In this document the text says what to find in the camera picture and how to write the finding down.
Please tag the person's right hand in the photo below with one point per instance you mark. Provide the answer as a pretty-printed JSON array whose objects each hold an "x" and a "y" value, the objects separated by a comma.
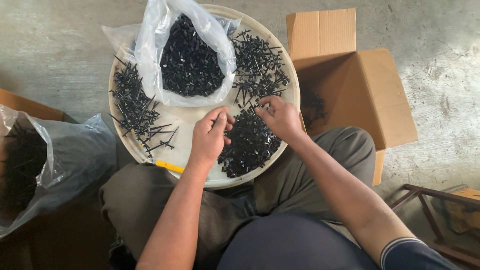
[{"x": 283, "y": 118}]

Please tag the person's left hand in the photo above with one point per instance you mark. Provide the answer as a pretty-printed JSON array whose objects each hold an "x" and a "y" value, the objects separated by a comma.
[{"x": 206, "y": 138}]

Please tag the round white plastic tray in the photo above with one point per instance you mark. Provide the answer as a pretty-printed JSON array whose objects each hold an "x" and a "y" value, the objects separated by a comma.
[{"x": 183, "y": 120}]

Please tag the black parts in cardboard box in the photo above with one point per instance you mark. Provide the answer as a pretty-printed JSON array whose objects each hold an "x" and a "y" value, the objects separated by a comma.
[{"x": 312, "y": 107}]

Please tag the loose pile of black clips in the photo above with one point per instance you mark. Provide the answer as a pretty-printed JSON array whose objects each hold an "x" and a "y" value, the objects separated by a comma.
[{"x": 249, "y": 146}]

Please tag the yellow utility knife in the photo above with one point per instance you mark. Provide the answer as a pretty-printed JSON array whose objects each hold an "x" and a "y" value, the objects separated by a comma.
[{"x": 168, "y": 166}]

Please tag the heap of assembled black pins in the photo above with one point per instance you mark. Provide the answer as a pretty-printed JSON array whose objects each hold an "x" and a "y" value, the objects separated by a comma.
[{"x": 258, "y": 60}]

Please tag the bagged heap of black clips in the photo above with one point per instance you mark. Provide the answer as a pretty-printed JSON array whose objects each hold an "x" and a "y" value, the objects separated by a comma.
[{"x": 191, "y": 60}]

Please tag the heap of bare black pins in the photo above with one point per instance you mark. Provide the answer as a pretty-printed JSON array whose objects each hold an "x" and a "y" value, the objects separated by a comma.
[{"x": 133, "y": 101}]

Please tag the person's grey trousers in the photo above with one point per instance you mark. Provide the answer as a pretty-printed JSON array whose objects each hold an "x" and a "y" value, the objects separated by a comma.
[{"x": 142, "y": 195}]

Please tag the open brown cardboard box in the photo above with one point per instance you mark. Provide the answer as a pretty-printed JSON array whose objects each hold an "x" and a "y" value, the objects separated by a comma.
[{"x": 367, "y": 93}]

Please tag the clear plastic bag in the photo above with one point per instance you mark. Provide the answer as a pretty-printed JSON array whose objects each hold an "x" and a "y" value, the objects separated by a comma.
[{"x": 150, "y": 48}]

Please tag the person's navy striped-cuff shirt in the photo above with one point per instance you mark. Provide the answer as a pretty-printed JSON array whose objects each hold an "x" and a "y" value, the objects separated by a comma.
[{"x": 292, "y": 243}]

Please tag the large crumpled plastic bag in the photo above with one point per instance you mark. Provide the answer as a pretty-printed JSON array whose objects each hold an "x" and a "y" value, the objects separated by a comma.
[{"x": 75, "y": 150}]

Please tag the orange-brown cardboard carton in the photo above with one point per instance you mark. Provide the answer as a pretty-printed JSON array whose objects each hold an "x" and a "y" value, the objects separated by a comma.
[{"x": 30, "y": 107}]

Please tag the black pins in large bag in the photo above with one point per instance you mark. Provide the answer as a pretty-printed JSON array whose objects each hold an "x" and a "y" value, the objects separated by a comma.
[{"x": 22, "y": 161}]

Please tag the brown cardboard piece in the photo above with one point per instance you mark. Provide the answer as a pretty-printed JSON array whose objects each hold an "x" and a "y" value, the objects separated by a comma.
[{"x": 465, "y": 210}]

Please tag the rusty metal frame stool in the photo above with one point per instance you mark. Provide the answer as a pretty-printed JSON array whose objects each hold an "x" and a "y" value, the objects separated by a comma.
[{"x": 427, "y": 204}]

